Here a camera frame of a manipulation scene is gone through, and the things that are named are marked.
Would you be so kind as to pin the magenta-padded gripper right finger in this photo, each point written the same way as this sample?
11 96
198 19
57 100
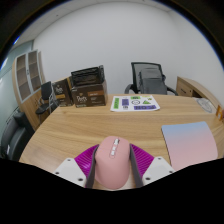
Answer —
158 170

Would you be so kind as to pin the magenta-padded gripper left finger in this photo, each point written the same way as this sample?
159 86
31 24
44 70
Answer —
70 170

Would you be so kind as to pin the pink computer mouse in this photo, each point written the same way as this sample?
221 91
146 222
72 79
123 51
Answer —
111 166

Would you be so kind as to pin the pink and blue mouse pad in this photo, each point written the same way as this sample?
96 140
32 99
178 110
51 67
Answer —
191 143

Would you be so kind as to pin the black leather armchair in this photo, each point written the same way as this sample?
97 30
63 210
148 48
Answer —
13 138

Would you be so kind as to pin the white sticker sheet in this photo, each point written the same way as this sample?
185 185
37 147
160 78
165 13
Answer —
134 102

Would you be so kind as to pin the large brown cardboard box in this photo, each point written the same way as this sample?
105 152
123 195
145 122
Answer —
90 95

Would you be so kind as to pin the small brown cardboard box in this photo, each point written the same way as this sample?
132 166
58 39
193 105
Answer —
62 93

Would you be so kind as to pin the black visitor chair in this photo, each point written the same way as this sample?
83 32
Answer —
46 90

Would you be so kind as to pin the orange box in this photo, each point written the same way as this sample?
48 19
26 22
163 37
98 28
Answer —
220 112

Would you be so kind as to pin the wooden side desk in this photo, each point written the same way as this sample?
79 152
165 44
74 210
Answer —
191 88

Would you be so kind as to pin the grey backpack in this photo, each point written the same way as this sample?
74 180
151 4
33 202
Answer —
152 81

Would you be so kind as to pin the black cardboard box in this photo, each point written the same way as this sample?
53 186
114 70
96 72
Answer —
87 76

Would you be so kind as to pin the black mesh office chair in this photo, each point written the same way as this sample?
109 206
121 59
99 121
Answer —
135 75

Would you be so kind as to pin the wooden shelf unit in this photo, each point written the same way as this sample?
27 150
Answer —
28 80

